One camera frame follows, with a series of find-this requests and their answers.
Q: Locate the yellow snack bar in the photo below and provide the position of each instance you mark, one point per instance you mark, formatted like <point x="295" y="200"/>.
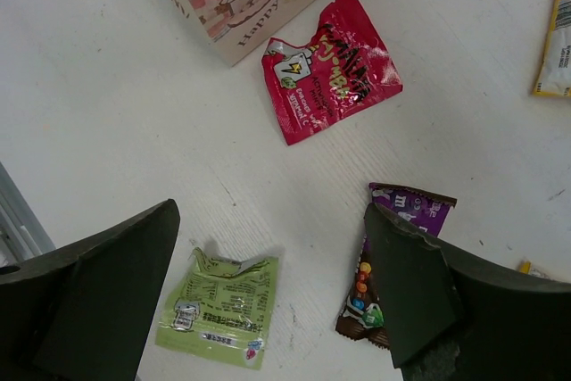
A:
<point x="554" y="75"/>

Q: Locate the red snack packet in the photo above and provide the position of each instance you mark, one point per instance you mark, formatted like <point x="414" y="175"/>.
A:
<point x="343" y="70"/>

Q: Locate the purple chocolate candy bar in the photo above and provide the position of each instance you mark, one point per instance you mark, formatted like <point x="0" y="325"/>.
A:
<point x="361" y="316"/>

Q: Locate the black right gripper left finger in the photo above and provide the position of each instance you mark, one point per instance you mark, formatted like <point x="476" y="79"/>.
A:
<point x="84" y="311"/>

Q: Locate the small yellow snack packet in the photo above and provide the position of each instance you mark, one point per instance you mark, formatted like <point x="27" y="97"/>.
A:
<point x="531" y="269"/>

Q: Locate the green snack packet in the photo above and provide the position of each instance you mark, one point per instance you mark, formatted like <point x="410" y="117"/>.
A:
<point x="221" y="309"/>

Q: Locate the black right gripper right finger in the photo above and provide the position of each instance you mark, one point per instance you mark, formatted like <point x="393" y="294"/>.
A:
<point x="450" y="315"/>

